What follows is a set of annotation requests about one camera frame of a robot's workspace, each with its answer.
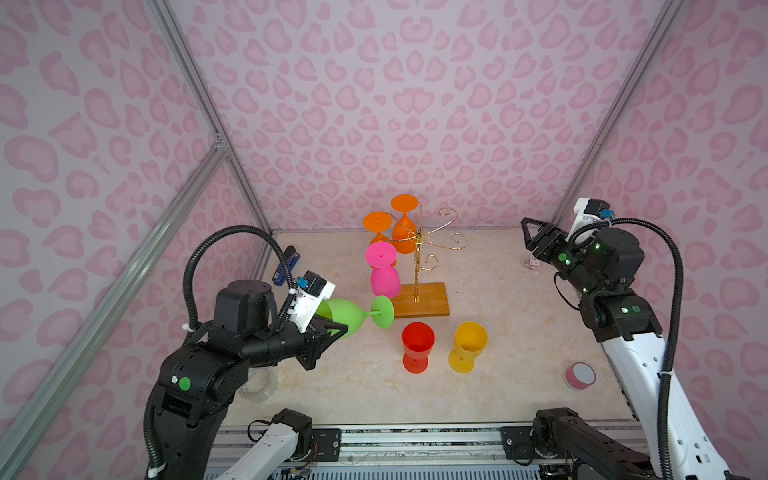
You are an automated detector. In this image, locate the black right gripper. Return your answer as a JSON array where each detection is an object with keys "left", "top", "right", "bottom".
[{"left": 520, "top": 216, "right": 605, "bottom": 297}]

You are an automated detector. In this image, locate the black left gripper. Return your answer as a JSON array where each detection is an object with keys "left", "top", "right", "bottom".
[{"left": 247, "top": 312, "right": 350, "bottom": 368}]

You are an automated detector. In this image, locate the green plastic wine glass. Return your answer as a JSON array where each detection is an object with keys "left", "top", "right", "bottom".
[{"left": 316, "top": 296, "right": 395, "bottom": 337}]

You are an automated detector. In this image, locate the red plastic wine glass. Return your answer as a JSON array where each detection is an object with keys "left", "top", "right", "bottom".
[{"left": 401, "top": 322, "right": 436, "bottom": 374}]

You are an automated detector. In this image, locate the yellow plastic wine glass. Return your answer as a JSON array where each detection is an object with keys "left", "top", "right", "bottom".
[{"left": 449, "top": 321, "right": 489, "bottom": 374}]

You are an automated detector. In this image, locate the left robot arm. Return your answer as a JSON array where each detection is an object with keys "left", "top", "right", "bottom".
[{"left": 142, "top": 225, "right": 349, "bottom": 479}]

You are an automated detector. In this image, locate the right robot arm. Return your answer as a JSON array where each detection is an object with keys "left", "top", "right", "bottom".
[{"left": 521, "top": 218, "right": 735, "bottom": 479}]

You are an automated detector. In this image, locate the pink plastic wine glass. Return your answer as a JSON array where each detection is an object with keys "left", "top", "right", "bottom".
[{"left": 365, "top": 241, "right": 401, "bottom": 299}]

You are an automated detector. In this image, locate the wooden rack base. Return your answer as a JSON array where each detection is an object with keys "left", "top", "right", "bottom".
[{"left": 392, "top": 282, "right": 450, "bottom": 319}]

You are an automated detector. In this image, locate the orange wine glass rear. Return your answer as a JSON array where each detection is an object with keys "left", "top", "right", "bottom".
[{"left": 391, "top": 194, "right": 419, "bottom": 254}]

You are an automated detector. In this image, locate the orange wine glass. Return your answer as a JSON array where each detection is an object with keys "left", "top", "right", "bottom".
[
  {"left": 391, "top": 194, "right": 419, "bottom": 254},
  {"left": 363, "top": 212, "right": 397, "bottom": 270}
]

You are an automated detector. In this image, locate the orange wine glass front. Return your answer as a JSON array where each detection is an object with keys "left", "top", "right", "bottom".
[{"left": 363, "top": 212, "right": 397, "bottom": 270}]

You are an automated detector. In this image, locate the clear tape roll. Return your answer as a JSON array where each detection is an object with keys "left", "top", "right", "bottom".
[{"left": 237, "top": 367, "right": 279, "bottom": 403}]

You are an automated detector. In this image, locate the pink tape roll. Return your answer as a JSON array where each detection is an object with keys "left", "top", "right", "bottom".
[{"left": 564, "top": 362, "right": 597, "bottom": 391}]

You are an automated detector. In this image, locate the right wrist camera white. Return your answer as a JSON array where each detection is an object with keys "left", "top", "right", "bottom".
[{"left": 567, "top": 197, "right": 614, "bottom": 240}]

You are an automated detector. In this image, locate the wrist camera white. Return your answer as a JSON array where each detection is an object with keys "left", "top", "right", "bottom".
[
  {"left": 288, "top": 270, "right": 336, "bottom": 334},
  {"left": 567, "top": 197, "right": 614, "bottom": 240}
]

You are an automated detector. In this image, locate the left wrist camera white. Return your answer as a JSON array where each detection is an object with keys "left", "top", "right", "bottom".
[{"left": 288, "top": 270, "right": 336, "bottom": 334}]

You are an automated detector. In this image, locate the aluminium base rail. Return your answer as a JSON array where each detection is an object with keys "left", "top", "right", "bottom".
[{"left": 203, "top": 419, "right": 655, "bottom": 480}]

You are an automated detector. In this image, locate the gold wire glass rack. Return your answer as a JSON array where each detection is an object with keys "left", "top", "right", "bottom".
[{"left": 390, "top": 196, "right": 468, "bottom": 285}]

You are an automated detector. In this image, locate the aluminium frame corner post right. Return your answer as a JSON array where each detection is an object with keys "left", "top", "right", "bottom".
[{"left": 552, "top": 0, "right": 688, "bottom": 225}]

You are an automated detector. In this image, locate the aluminium frame corner post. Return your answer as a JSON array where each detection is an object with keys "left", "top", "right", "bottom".
[
  {"left": 552, "top": 0, "right": 688, "bottom": 225},
  {"left": 143, "top": 0, "right": 274, "bottom": 283}
]

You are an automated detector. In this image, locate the aluminium diagonal frame bar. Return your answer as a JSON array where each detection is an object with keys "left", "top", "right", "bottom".
[{"left": 1, "top": 145, "right": 227, "bottom": 479}]

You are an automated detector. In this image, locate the aluminium frame corner post left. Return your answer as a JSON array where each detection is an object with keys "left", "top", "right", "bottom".
[{"left": 143, "top": 0, "right": 274, "bottom": 283}]

